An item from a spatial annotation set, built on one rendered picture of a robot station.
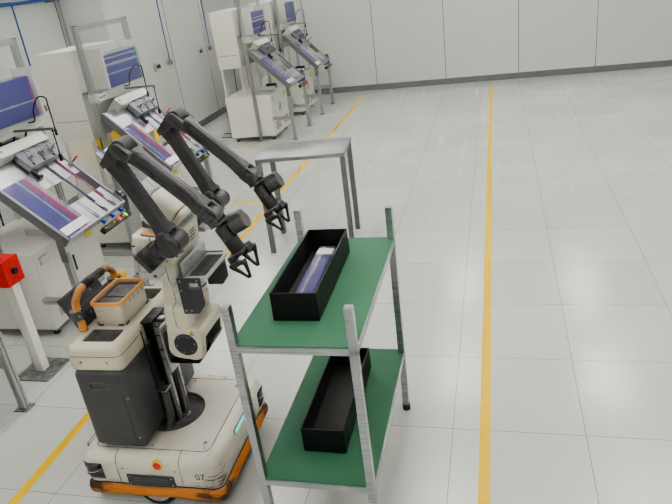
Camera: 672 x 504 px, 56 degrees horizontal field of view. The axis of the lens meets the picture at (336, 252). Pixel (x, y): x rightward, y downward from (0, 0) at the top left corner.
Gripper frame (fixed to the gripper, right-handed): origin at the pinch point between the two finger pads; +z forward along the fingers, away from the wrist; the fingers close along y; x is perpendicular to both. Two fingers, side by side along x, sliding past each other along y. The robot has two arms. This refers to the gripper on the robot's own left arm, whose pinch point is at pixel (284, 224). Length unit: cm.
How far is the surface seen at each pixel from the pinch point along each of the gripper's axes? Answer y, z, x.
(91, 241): 145, -31, 211
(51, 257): 101, -38, 208
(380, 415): -26, 86, 1
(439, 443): -2, 126, -3
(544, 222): 260, 155, -67
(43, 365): 45, 13, 215
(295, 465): -58, 73, 27
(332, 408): -24, 75, 19
